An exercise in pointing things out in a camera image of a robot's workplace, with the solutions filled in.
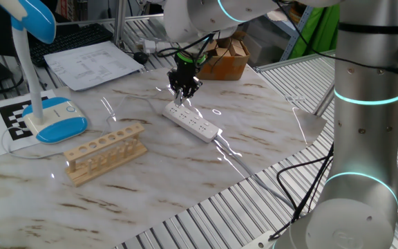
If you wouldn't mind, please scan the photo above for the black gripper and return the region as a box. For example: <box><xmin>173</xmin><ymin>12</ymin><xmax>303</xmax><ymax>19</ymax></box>
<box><xmin>167</xmin><ymin>61</ymin><xmax>203</xmax><ymax>107</ymax></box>

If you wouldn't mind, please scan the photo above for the white power strip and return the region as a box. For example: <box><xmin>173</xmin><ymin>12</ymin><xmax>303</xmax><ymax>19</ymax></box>
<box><xmin>162</xmin><ymin>100</ymin><xmax>222</xmax><ymax>143</ymax></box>

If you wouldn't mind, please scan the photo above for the blue white desk lamp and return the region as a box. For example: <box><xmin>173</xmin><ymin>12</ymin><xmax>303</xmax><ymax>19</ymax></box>
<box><xmin>0</xmin><ymin>0</ymin><xmax>88</xmax><ymax>145</ymax></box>

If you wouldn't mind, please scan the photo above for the brown cardboard box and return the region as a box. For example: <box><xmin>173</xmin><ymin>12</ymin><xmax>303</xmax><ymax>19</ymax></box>
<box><xmin>196</xmin><ymin>31</ymin><xmax>251</xmax><ymax>82</ymax></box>

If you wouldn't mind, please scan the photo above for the printed white paper sheet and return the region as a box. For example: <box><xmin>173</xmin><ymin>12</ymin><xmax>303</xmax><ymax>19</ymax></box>
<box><xmin>43</xmin><ymin>40</ymin><xmax>145</xmax><ymax>92</ymax></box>

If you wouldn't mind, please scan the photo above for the black keyboard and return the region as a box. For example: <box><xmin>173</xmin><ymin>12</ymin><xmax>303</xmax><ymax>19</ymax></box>
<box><xmin>28</xmin><ymin>23</ymin><xmax>114</xmax><ymax>68</ymax></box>

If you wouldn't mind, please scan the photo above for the wooden test tube rack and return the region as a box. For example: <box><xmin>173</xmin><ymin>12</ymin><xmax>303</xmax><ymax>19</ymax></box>
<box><xmin>63</xmin><ymin>122</ymin><xmax>149</xmax><ymax>187</ymax></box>

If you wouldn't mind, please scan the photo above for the grey metal shelf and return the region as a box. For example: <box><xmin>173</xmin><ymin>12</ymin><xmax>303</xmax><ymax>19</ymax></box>
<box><xmin>264</xmin><ymin>5</ymin><xmax>314</xmax><ymax>62</ymax></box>

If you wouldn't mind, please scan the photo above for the green cloth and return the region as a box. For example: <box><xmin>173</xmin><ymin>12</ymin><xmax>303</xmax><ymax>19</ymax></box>
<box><xmin>290</xmin><ymin>5</ymin><xmax>340</xmax><ymax>59</ymax></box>

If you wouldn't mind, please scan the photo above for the green wrist adapter ring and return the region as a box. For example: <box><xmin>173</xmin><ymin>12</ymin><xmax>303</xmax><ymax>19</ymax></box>
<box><xmin>175</xmin><ymin>51</ymin><xmax>207</xmax><ymax>65</ymax></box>

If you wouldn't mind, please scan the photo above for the grey power strip cable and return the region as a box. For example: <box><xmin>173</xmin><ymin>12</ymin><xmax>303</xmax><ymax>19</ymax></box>
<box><xmin>215</xmin><ymin>133</ymin><xmax>295</xmax><ymax>210</ymax></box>

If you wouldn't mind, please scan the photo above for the aluminium frame post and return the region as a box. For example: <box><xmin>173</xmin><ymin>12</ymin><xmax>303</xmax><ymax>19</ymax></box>
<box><xmin>113</xmin><ymin>0</ymin><xmax>127</xmax><ymax>46</ymax></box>

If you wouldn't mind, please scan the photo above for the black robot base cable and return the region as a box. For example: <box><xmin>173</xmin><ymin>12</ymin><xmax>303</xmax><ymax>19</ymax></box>
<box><xmin>269</xmin><ymin>141</ymin><xmax>334</xmax><ymax>241</ymax></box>

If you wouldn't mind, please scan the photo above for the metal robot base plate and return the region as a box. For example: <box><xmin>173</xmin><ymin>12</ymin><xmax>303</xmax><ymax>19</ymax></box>
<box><xmin>242</xmin><ymin>230</ymin><xmax>276</xmax><ymax>249</ymax></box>

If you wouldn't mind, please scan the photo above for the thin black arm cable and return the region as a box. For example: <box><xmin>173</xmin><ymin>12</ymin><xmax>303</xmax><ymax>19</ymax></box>
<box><xmin>155</xmin><ymin>0</ymin><xmax>398</xmax><ymax>75</ymax></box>

